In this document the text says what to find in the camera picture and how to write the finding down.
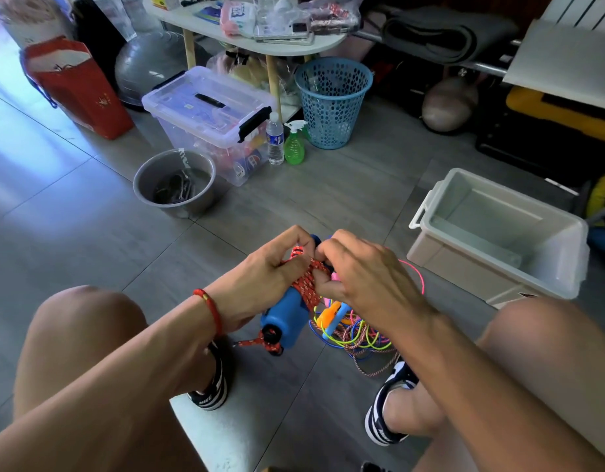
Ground person's right hand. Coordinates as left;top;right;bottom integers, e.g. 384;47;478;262
314;229;436;340

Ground person's left hand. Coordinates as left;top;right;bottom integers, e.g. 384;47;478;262
206;225;318;335

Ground red rope blue-handled jump rope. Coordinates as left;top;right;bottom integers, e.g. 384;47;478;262
233;233;333;357

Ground yellow rope orange handles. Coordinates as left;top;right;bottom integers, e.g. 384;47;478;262
314;300;397;355

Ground white plastic bin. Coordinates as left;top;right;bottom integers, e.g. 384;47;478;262
407;168;591;309

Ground person's left forearm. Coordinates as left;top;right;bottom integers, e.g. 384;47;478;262
0;294;225;472

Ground person's right forearm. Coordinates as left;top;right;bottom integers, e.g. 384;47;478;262
405;309;605;472

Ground person's left leg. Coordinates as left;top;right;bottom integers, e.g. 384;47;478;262
12;286;220;472

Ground person's leg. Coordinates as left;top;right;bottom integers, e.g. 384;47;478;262
381;294;605;472
12;286;220;472

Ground person's right leg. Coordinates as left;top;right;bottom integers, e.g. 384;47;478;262
381;294;605;472

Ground black white left shoe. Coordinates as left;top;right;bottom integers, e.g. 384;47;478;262
188;334;235;412

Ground black white shoe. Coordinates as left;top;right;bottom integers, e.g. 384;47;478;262
188;334;235;412
363;361;420;448

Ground green spray bottle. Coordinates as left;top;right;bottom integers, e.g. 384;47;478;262
283;119;310;167

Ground small plastic water bottle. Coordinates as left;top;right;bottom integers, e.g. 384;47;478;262
265;111;286;166

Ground black white right shoe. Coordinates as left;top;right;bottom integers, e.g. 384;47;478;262
363;361;420;448

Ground grey metal basin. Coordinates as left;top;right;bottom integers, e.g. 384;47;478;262
133;148;223;219

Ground blue mesh plastic basket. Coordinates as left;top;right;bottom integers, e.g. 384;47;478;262
294;58;374;151

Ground brown ball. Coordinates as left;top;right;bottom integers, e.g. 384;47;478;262
421;76;481;134

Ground clear bin with black latches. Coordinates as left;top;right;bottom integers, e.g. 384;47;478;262
142;66;274;187

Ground grey exercise ball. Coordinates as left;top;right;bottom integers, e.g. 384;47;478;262
113;31;195;109

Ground multicoloured hula hoop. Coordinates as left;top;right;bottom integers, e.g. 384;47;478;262
582;170;605;256

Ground yellow black case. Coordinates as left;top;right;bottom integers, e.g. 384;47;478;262
505;86;605;146

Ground grey folded mat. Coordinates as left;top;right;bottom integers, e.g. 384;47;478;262
376;5;520;65

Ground red bag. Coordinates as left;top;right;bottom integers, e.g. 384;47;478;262
19;36;136;142

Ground white round table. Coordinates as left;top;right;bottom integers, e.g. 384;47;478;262
145;0;348;124

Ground pink white packet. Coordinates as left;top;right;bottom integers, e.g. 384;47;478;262
220;0;256;38

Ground clear plastic bag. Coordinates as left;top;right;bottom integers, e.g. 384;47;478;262
297;0;365;35

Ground grey flat board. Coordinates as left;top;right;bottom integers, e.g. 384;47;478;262
502;19;605;114

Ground white plastic bag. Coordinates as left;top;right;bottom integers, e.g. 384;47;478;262
91;0;151;35

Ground white radiator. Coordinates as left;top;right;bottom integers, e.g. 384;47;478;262
540;0;605;35

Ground red string bracelet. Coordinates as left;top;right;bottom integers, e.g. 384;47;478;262
192;286;225;338

